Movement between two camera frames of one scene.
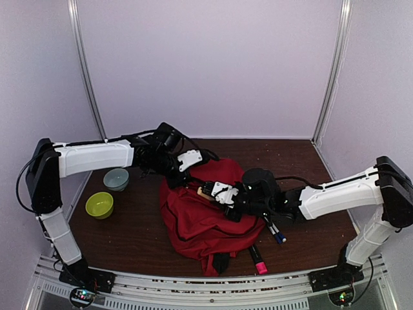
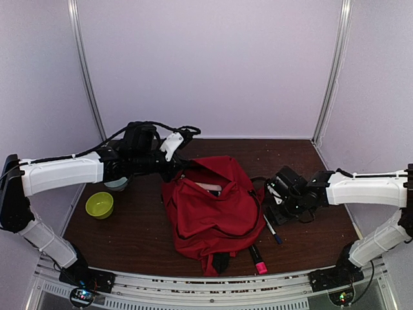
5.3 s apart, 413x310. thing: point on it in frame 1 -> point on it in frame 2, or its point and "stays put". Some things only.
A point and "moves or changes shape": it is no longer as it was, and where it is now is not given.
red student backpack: x=208 y=217 stays put
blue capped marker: x=284 y=239 moves or changes shape
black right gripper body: x=234 y=217 -> x=282 y=217
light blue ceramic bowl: x=116 y=179 stays put
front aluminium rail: x=289 y=291 stays put
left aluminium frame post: x=73 y=22 stays put
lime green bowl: x=99 y=205 stays put
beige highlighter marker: x=200 y=192 moves or changes shape
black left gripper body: x=173 y=181 -> x=166 y=174
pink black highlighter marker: x=260 y=265 stays put
